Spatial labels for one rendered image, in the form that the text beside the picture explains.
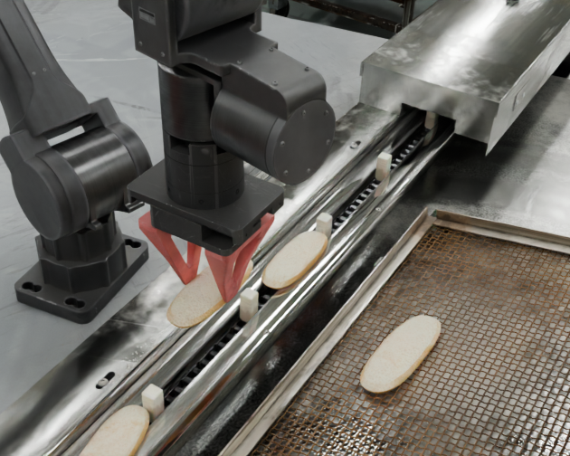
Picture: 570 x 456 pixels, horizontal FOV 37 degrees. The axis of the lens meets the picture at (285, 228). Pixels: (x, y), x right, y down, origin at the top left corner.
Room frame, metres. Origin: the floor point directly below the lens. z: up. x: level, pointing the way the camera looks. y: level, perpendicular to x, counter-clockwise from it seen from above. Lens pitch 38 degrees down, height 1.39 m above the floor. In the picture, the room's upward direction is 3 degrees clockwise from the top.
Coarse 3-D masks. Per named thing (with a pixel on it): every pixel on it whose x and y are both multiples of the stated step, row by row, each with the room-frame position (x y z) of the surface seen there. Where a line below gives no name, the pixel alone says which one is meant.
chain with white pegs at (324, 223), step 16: (432, 112) 0.93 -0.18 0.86; (416, 144) 0.89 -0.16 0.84; (384, 160) 0.81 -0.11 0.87; (400, 160) 0.85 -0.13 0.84; (384, 176) 0.80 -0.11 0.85; (368, 192) 0.78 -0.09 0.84; (352, 208) 0.75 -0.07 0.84; (320, 224) 0.69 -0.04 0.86; (336, 224) 0.72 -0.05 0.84; (240, 304) 0.57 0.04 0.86; (256, 304) 0.57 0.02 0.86; (240, 320) 0.57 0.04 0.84; (224, 336) 0.54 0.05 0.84; (208, 352) 0.52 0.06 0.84; (192, 368) 0.50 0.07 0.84; (176, 384) 0.48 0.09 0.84; (144, 400) 0.44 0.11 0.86; (160, 400) 0.45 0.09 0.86
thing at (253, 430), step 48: (528, 240) 0.62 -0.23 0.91; (384, 288) 0.56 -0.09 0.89; (432, 288) 0.56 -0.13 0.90; (480, 288) 0.55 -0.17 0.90; (528, 288) 0.55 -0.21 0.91; (336, 336) 0.50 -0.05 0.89; (528, 336) 0.49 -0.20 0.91; (288, 384) 0.44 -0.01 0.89; (336, 384) 0.44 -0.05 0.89; (480, 384) 0.44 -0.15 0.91; (240, 432) 0.39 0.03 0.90; (288, 432) 0.40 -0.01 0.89; (384, 432) 0.39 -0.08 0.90; (432, 432) 0.39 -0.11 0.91; (480, 432) 0.39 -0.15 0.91
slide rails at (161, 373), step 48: (384, 144) 0.87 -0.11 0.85; (336, 192) 0.76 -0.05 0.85; (384, 192) 0.77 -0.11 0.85; (288, 240) 0.68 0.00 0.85; (336, 240) 0.68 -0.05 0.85; (288, 288) 0.60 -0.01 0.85; (192, 336) 0.53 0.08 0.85; (240, 336) 0.53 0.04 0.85; (144, 384) 0.47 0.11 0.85; (192, 384) 0.48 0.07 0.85
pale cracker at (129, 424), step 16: (112, 416) 0.43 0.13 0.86; (128, 416) 0.43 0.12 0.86; (144, 416) 0.43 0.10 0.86; (96, 432) 0.42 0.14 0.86; (112, 432) 0.41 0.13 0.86; (128, 432) 0.41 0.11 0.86; (144, 432) 0.42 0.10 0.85; (96, 448) 0.40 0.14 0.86; (112, 448) 0.40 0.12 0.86; (128, 448) 0.40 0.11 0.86
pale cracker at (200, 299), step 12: (204, 276) 0.52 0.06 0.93; (192, 288) 0.50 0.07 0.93; (204, 288) 0.50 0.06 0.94; (216, 288) 0.50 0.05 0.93; (240, 288) 0.51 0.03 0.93; (180, 300) 0.49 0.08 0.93; (192, 300) 0.49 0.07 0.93; (204, 300) 0.49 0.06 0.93; (216, 300) 0.49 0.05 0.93; (168, 312) 0.48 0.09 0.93; (180, 312) 0.47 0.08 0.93; (192, 312) 0.47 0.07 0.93; (204, 312) 0.48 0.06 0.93; (180, 324) 0.47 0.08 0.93; (192, 324) 0.47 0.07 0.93
